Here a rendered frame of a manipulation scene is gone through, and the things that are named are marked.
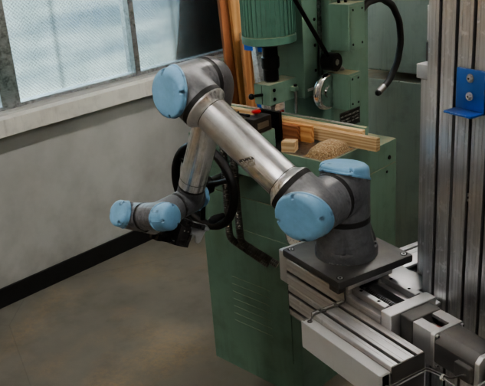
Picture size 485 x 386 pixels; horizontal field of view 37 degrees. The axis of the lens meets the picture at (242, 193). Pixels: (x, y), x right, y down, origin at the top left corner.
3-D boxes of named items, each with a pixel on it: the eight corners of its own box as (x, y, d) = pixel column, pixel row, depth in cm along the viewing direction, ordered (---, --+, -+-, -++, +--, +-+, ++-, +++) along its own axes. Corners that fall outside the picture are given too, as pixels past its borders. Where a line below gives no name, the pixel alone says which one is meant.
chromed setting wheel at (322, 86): (312, 113, 241) (310, 76, 237) (334, 105, 249) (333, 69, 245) (319, 114, 239) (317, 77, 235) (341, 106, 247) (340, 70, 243)
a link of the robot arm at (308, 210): (365, 197, 160) (197, 45, 175) (329, 222, 149) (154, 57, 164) (338, 232, 168) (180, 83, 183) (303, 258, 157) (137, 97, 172)
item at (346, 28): (329, 50, 241) (328, 3, 235) (345, 45, 247) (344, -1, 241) (349, 51, 235) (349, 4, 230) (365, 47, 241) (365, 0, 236)
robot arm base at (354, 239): (391, 253, 173) (391, 215, 170) (341, 272, 166) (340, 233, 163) (350, 233, 185) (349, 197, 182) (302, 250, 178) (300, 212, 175)
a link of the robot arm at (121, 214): (125, 227, 192) (104, 226, 198) (155, 233, 201) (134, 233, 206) (129, 197, 193) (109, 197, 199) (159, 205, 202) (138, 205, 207)
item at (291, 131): (256, 134, 243) (255, 119, 242) (260, 132, 245) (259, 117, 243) (297, 142, 232) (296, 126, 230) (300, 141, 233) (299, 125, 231)
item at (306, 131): (254, 132, 246) (253, 116, 244) (258, 130, 247) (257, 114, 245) (311, 143, 230) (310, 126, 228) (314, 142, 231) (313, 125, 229)
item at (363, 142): (245, 125, 254) (244, 115, 252) (249, 124, 255) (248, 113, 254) (376, 152, 218) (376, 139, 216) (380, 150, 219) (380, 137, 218)
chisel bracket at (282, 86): (254, 108, 242) (253, 83, 239) (282, 99, 251) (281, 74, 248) (271, 111, 237) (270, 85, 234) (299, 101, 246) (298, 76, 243)
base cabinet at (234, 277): (214, 355, 283) (197, 184, 257) (307, 296, 321) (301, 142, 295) (304, 401, 253) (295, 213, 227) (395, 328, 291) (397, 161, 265)
